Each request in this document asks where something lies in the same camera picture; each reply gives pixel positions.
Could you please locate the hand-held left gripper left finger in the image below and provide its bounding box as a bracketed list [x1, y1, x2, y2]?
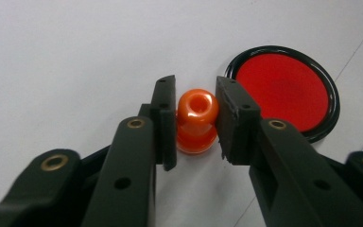
[81, 74, 178, 227]

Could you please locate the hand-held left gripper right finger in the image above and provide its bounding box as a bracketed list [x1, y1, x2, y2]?
[215, 75, 363, 227]

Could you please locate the round red ink pad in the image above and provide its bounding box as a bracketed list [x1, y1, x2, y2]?
[225, 45, 341, 144]

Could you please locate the orange stamp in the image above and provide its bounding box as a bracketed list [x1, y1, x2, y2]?
[175, 88, 220, 156]

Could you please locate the large white table mat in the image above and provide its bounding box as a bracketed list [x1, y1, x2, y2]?
[0, 0, 363, 227]

